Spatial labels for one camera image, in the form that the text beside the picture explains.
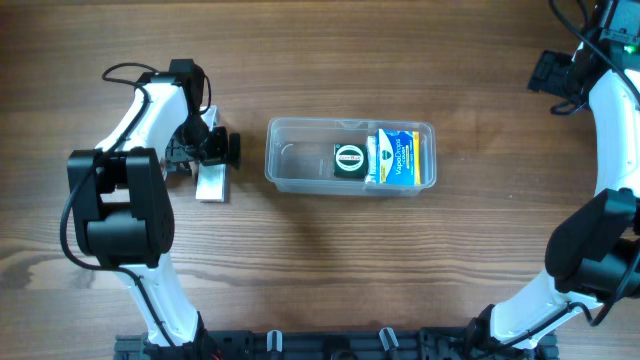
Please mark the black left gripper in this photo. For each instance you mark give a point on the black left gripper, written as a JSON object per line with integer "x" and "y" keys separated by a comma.
{"x": 220, "y": 148}

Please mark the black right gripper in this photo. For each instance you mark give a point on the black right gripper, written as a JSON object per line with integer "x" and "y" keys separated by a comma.
{"x": 545, "y": 73}

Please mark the white and green medicine box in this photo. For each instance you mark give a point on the white and green medicine box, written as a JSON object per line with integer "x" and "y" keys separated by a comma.
{"x": 212, "y": 183}

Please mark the dark green ointment box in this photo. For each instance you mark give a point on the dark green ointment box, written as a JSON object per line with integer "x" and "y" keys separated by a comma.
{"x": 350, "y": 161}

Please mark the white and blue medicine box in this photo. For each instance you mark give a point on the white and blue medicine box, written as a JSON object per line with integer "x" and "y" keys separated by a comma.
{"x": 372, "y": 153}

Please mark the blue VapoDrops box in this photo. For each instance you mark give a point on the blue VapoDrops box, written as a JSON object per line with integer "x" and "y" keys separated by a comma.
{"x": 397, "y": 157}

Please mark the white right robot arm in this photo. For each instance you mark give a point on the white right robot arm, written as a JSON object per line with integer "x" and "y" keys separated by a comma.
{"x": 589, "y": 265}

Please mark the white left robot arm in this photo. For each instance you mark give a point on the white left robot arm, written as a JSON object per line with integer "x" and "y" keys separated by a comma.
{"x": 118, "y": 216}

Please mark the clear plastic container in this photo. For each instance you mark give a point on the clear plastic container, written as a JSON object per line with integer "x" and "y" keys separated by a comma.
{"x": 300, "y": 155}

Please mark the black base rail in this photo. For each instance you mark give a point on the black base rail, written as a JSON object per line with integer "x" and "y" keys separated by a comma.
{"x": 424, "y": 344}

